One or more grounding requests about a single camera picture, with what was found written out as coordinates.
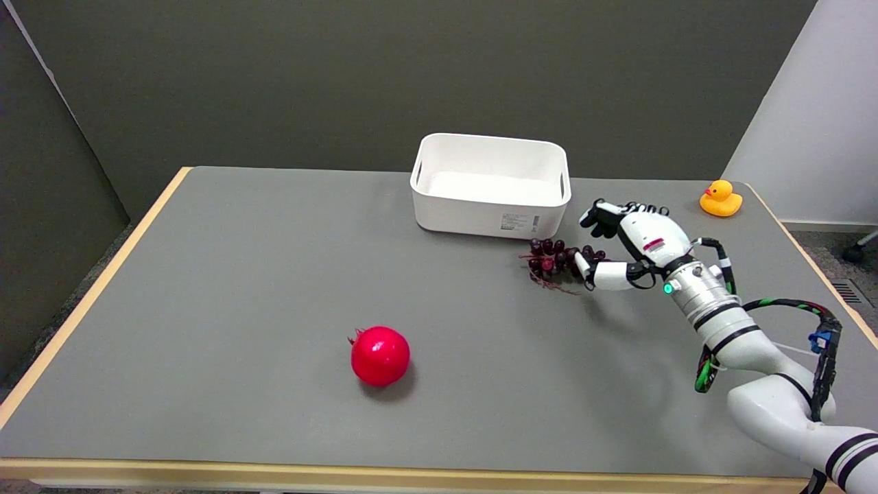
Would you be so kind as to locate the white plastic storage bin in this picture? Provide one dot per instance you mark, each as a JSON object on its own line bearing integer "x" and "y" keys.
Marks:
{"x": 490, "y": 186}

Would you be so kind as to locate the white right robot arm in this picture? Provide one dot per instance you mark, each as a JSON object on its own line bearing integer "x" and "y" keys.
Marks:
{"x": 748, "y": 350}

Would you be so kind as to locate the red pomegranate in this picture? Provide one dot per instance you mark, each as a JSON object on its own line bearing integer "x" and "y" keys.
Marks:
{"x": 380, "y": 355}

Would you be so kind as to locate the floor vent grille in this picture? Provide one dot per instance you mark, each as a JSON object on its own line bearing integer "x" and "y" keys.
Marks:
{"x": 850, "y": 293}

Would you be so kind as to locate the dark red grape bunch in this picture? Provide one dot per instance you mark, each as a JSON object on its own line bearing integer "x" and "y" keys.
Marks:
{"x": 552, "y": 259}

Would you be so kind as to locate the chair leg with caster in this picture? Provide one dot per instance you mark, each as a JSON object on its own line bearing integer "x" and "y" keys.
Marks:
{"x": 857, "y": 250}

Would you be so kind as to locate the yellow rubber duck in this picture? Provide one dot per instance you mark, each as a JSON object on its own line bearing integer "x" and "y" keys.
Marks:
{"x": 720, "y": 200}

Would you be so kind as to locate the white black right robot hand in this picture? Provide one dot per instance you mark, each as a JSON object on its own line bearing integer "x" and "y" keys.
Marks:
{"x": 651, "y": 240}

